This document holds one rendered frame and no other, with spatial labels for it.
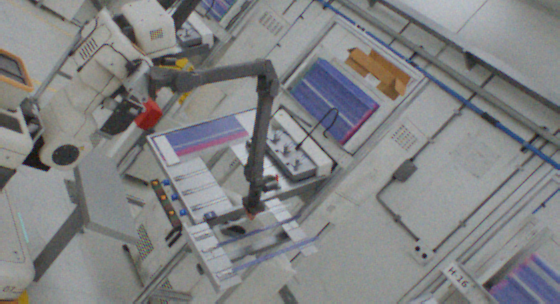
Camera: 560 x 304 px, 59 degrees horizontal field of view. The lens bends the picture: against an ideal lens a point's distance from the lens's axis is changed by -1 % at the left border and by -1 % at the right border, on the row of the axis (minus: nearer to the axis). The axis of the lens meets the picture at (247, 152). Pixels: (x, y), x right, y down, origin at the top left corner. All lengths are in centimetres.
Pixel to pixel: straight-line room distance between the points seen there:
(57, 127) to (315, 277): 272
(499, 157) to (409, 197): 68
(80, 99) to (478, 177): 279
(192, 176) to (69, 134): 77
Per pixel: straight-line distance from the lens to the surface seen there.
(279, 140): 264
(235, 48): 366
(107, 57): 182
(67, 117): 197
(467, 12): 447
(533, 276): 208
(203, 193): 243
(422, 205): 390
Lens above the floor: 159
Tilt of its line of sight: 12 degrees down
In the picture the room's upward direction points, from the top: 41 degrees clockwise
